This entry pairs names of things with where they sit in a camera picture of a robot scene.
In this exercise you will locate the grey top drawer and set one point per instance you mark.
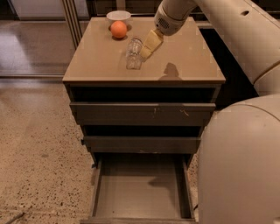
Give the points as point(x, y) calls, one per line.
point(142, 114)

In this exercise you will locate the grey metal rod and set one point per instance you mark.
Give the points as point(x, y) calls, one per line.
point(15, 218)

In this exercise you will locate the clear plastic water bottle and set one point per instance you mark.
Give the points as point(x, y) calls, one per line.
point(133, 57)

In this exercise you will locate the grey open bottom drawer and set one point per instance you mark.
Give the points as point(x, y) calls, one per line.
point(141, 189)

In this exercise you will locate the metal window frame post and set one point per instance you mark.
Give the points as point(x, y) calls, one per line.
point(71, 17)

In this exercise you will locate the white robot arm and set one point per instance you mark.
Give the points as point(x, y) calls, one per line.
point(239, 154)

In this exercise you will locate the white plastic cup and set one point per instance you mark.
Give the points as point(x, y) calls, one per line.
point(118, 15)

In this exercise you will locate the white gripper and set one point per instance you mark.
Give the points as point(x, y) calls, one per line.
point(168, 21)

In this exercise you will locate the orange fruit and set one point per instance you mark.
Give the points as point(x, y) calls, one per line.
point(118, 29)

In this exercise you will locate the grey drawer cabinet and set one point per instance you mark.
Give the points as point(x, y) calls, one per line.
point(181, 70)

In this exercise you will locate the grey middle drawer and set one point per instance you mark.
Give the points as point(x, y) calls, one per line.
point(142, 144)

